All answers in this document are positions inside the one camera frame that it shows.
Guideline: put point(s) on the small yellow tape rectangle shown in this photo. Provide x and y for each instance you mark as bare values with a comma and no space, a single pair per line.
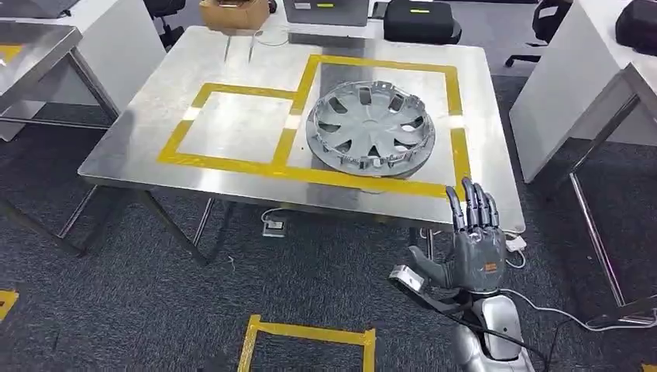
177,138

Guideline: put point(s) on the white power adapter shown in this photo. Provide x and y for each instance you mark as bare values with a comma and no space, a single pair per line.
516,243

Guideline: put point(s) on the silver plastic hubcap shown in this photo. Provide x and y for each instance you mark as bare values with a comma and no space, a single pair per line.
369,126

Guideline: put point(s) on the steel side bench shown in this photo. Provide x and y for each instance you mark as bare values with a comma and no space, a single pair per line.
36,46

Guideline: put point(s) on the black office chair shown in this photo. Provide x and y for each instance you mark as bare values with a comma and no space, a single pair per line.
549,20
164,10

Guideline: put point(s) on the grey hard case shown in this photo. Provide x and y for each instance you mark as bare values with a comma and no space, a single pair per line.
326,13

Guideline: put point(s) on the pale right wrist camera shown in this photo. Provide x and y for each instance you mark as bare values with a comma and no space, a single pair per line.
408,277

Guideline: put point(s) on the black fabric bag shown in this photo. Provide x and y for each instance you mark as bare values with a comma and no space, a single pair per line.
639,25
418,23

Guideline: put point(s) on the brown cardboard box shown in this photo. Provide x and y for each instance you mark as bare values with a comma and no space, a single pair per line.
233,14

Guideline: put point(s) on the yellow tape patch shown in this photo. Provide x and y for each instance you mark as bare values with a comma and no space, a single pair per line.
9,52

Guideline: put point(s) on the grey floor power strip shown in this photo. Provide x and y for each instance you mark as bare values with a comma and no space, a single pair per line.
273,227

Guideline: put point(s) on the steel work table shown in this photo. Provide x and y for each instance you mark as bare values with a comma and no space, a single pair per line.
154,102

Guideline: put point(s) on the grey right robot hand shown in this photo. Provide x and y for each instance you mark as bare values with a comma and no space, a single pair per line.
477,262

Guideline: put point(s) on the yellow floor tape square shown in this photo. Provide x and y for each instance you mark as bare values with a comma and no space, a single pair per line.
7,303
308,332

